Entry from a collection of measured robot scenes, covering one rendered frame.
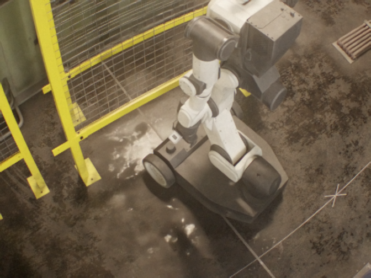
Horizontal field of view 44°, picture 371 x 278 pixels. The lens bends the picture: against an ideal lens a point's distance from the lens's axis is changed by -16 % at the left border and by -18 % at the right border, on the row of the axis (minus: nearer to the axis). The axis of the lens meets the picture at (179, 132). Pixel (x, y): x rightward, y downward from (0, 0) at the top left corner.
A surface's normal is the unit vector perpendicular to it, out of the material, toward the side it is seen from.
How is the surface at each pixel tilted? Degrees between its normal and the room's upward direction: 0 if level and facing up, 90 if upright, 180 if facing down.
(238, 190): 0
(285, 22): 0
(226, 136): 60
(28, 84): 90
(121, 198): 0
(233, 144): 46
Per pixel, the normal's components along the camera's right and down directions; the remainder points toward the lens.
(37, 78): 0.57, 0.71
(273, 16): 0.00, -0.51
